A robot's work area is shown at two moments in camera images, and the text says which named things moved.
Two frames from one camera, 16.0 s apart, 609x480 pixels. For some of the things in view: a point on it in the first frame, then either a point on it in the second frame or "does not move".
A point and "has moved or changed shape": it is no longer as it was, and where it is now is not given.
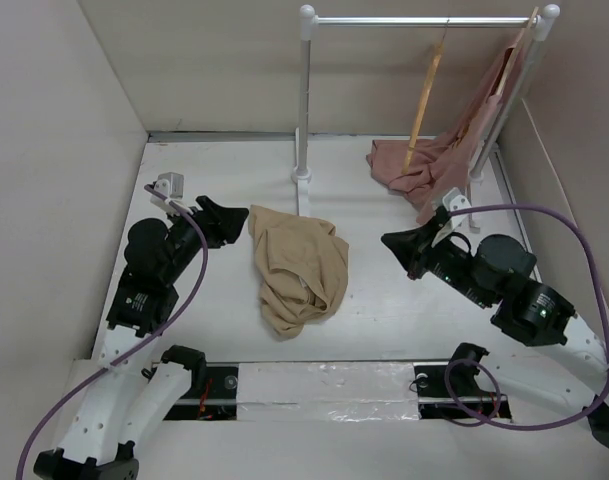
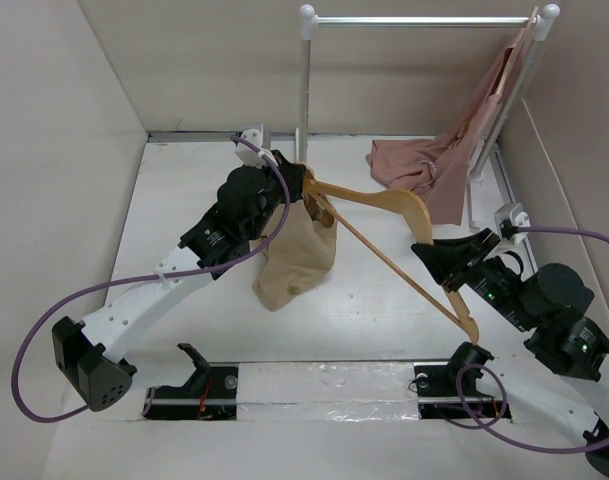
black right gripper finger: (408, 246) -> (446, 260)
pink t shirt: (437, 167) does not move
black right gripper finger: (428, 230) -> (486, 239)
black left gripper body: (185, 233) -> (275, 185)
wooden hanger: (425, 99) -> (413, 201)
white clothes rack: (540, 26) does not move
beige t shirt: (302, 268) has moved or changed shape
